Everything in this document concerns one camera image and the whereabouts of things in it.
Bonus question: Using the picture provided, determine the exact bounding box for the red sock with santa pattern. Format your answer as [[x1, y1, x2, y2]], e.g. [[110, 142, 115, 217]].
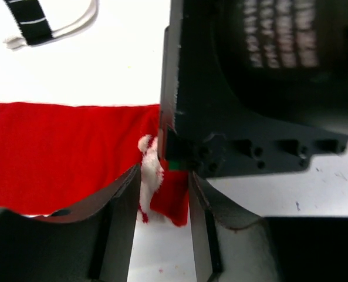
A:
[[0, 102, 188, 227]]

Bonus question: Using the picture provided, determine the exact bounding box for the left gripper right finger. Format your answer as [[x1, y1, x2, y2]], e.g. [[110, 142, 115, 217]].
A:
[[188, 173, 348, 282]]

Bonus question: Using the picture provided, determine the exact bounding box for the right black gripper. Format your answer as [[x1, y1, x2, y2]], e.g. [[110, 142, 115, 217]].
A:
[[173, 1, 348, 178]]

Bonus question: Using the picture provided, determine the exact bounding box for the black white striped sock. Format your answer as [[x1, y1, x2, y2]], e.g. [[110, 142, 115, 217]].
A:
[[3, 1, 99, 50]]

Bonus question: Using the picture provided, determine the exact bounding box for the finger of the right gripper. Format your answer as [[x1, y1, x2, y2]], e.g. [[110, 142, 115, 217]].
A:
[[158, 1, 183, 159]]

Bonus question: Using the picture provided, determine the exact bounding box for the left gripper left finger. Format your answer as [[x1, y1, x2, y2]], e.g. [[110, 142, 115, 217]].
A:
[[0, 165, 141, 281]]

